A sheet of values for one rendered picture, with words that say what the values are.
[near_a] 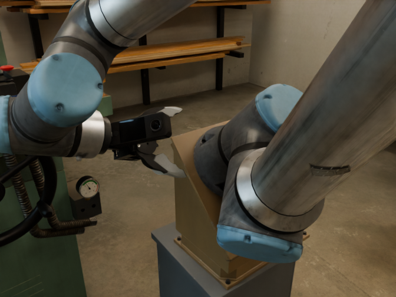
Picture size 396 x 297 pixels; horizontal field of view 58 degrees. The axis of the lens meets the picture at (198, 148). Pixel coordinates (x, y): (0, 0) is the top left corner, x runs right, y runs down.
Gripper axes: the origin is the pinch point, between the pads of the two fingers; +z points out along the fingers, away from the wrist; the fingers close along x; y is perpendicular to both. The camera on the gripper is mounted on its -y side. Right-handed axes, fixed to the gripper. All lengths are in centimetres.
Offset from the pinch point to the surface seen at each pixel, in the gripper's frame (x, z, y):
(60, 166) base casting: -0.9, -11.1, 43.8
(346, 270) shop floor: 44, 115, 28
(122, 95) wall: -115, 131, 256
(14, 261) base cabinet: 25, -19, 58
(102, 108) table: -17.2, -2.1, 35.2
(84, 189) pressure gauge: 6.0, -5.2, 40.9
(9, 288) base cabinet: 33, -19, 62
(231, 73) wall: -159, 270, 226
